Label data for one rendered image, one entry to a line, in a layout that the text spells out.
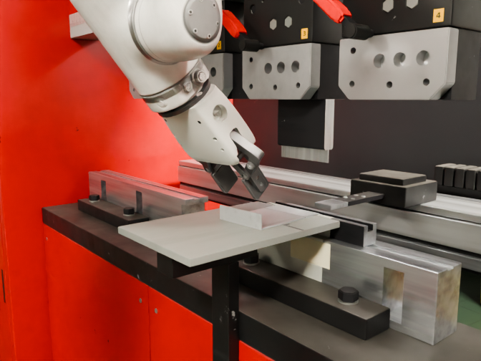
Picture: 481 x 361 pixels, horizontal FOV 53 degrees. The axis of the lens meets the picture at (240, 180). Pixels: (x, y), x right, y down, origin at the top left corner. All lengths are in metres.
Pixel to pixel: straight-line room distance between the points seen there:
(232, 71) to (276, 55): 0.13
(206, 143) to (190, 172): 0.86
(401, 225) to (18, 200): 0.99
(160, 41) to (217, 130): 0.14
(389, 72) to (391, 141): 0.66
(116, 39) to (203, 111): 0.12
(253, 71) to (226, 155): 0.23
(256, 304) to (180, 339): 0.19
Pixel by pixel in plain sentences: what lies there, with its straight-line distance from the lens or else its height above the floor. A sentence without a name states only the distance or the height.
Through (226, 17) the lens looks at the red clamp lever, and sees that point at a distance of 0.80.
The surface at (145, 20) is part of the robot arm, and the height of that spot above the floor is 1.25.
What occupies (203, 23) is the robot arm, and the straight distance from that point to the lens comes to 0.48.
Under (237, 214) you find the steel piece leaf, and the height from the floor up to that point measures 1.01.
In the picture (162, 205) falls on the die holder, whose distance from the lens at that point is 1.08.
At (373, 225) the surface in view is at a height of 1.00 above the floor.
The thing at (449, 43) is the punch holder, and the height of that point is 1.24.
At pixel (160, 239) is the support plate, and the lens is 0.62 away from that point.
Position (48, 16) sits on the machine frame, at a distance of 1.47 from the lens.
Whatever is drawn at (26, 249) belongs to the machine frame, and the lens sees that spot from 1.48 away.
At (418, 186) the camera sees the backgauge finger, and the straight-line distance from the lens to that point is 0.92.
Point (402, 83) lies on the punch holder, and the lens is 0.62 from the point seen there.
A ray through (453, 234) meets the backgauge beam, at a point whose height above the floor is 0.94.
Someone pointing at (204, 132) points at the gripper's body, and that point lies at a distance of 0.58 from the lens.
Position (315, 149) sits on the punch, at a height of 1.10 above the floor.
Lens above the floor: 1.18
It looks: 10 degrees down
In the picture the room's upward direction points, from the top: straight up
